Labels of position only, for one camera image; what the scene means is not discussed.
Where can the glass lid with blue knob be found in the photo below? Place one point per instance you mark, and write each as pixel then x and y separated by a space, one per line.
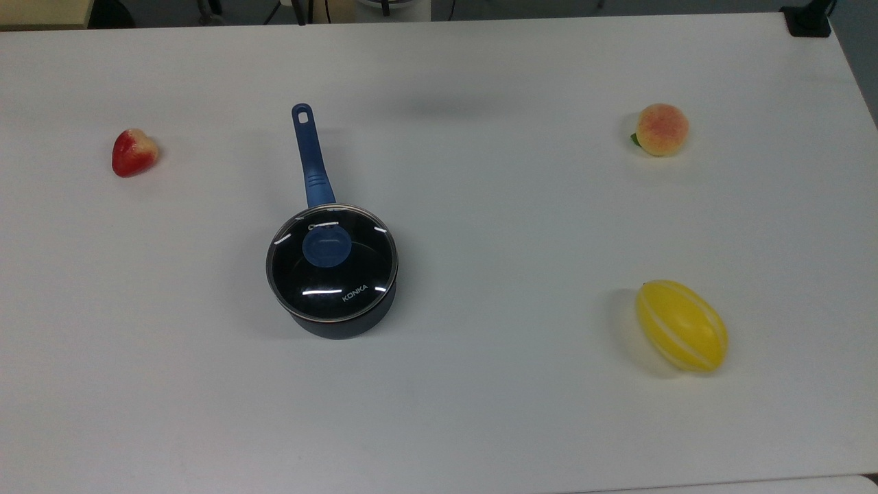
pixel 343 288

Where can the orange peach toy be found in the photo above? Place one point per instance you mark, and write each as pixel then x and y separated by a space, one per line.
pixel 662 130

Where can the yellow striped melon toy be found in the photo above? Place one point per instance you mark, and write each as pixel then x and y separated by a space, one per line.
pixel 682 328

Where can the red wax apple fruit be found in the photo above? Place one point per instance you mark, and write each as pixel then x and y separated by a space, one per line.
pixel 132 154

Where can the black round chair base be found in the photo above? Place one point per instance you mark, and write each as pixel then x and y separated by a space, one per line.
pixel 111 14

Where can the light wooden box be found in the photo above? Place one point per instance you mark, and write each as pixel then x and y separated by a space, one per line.
pixel 41 12

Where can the black camera stand clamp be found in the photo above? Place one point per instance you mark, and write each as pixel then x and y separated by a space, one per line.
pixel 808 22

